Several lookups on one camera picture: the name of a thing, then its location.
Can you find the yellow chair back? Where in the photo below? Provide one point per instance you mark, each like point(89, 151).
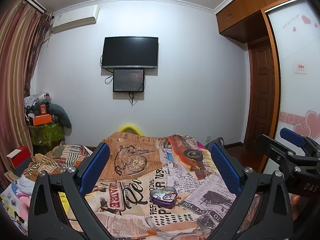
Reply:
point(130, 128)

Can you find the white wardrobe with hearts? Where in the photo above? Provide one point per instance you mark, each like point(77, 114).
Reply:
point(296, 33)

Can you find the purple heart-shaped tin box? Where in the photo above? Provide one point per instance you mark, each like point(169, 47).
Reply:
point(165, 197)

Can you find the orange box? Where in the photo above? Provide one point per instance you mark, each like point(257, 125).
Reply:
point(41, 120)

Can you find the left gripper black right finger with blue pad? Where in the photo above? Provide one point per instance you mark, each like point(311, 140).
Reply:
point(273, 216)

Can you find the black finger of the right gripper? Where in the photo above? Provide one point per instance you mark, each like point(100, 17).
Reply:
point(272, 148)

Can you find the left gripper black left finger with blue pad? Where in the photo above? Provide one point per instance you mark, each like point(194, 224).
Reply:
point(58, 209)

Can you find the pink plush toy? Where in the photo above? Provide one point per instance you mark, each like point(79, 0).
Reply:
point(23, 205)

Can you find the newspaper print bed cover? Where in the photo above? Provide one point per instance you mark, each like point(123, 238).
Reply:
point(136, 166)

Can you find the black wall television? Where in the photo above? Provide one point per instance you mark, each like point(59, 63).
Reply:
point(130, 51)

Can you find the wooden overhead cabinet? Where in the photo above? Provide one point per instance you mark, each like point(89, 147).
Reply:
point(242, 20)

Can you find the small black wall monitor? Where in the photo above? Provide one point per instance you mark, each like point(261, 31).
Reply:
point(128, 80)

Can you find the striped red curtain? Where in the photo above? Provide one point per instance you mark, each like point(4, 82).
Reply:
point(23, 30)

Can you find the brown wooden door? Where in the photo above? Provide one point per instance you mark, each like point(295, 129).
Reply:
point(261, 104)

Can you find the striped patterned blanket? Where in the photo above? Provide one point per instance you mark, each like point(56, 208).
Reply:
point(57, 160)

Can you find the white air conditioner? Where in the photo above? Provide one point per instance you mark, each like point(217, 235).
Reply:
point(75, 18)

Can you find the red and white box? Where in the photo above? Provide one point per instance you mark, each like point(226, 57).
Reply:
point(19, 155)

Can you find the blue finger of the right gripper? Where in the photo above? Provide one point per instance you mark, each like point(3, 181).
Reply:
point(292, 137)

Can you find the green cloth covered stand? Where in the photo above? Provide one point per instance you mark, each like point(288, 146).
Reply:
point(44, 135)

